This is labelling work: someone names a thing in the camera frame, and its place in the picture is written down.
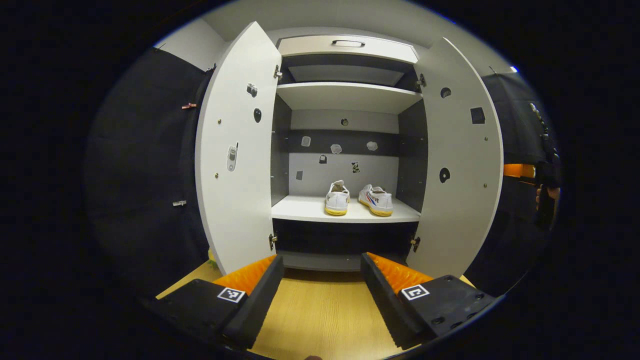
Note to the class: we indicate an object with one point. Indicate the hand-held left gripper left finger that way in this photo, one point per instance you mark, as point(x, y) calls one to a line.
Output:
point(257, 305)

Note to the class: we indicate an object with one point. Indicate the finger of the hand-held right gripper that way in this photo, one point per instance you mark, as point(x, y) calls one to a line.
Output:
point(517, 170)

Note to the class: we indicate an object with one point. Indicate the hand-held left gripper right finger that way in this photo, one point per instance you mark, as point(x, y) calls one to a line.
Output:
point(387, 305)

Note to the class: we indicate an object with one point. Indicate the white cabinet door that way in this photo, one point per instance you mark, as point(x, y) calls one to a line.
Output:
point(460, 220)
point(235, 210)

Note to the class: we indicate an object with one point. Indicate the white shoe with striped side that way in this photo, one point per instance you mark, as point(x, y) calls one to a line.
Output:
point(337, 200)
point(377, 200)

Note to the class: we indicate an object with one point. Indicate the black backdrop cloth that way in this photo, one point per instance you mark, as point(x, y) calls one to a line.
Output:
point(135, 175)

